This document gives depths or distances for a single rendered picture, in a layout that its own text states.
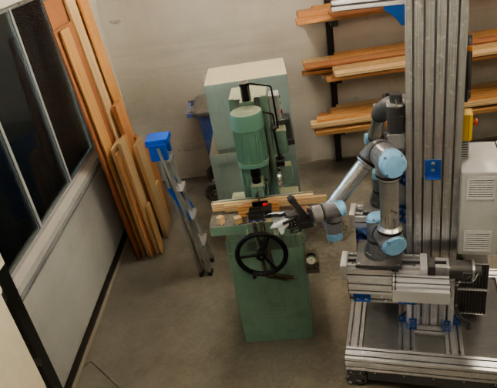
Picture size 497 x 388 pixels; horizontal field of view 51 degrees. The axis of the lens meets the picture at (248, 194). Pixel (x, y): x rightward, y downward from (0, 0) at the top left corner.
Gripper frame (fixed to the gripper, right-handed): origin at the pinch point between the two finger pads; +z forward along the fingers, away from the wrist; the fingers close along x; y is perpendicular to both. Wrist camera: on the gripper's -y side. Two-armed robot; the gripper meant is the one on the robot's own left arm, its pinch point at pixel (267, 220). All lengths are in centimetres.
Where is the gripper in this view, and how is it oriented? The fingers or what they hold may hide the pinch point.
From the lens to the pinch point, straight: 228.4
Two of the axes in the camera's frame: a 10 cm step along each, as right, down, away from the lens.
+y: 1.7, 9.2, 3.6
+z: -9.7, 2.2, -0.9
